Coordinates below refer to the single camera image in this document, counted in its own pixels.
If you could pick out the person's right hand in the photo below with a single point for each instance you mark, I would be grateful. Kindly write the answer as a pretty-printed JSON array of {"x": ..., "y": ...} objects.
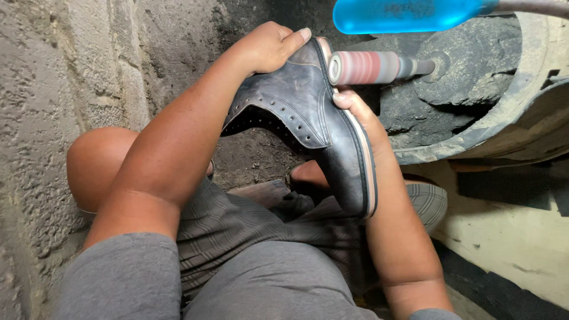
[{"x": 362, "y": 118}]

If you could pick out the person's left hand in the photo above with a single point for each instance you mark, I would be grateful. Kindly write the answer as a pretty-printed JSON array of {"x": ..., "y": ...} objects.
[{"x": 266, "y": 46}]

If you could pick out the black leather shoe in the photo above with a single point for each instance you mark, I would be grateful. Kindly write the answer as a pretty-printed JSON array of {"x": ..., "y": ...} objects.
[{"x": 311, "y": 120}]

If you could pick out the pink sanding drum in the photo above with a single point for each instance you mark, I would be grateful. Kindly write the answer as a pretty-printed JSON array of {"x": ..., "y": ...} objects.
[{"x": 364, "y": 67}]

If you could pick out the grey metal drum shaft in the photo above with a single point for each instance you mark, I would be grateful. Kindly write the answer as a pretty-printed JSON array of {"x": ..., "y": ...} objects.
[{"x": 417, "y": 67}]

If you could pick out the person's right leg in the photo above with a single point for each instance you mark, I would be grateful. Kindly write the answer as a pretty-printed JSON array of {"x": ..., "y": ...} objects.
[{"x": 309, "y": 174}]

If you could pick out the person's leg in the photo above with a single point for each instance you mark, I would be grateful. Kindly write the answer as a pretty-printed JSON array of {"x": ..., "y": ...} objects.
[
  {"x": 98, "y": 164},
  {"x": 309, "y": 174}
]

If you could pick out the blue sanding drum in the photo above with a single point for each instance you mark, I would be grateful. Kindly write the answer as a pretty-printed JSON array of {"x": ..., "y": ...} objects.
[{"x": 404, "y": 15}]

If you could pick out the dusty grey machine hood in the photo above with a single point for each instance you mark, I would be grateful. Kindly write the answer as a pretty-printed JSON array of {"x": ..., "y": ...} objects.
[{"x": 480, "y": 89}]

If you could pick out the brown wooden seat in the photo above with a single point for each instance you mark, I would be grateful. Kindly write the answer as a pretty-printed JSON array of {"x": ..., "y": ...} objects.
[{"x": 260, "y": 193}]

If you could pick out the grey plaid shorts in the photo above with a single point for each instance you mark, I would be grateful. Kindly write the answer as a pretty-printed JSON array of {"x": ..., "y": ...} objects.
[{"x": 231, "y": 235}]

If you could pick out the cream machine base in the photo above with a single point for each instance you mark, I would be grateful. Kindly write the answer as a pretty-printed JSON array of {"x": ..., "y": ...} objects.
[{"x": 502, "y": 240}]

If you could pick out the grey shirt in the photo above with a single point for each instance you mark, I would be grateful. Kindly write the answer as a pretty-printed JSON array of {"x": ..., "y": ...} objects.
[{"x": 249, "y": 284}]

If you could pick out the grey metal rod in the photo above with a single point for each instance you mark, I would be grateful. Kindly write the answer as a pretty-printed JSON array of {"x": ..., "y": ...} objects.
[{"x": 533, "y": 6}]

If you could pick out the person's left leg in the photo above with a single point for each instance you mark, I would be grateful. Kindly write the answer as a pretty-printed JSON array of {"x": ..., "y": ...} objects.
[{"x": 98, "y": 164}]

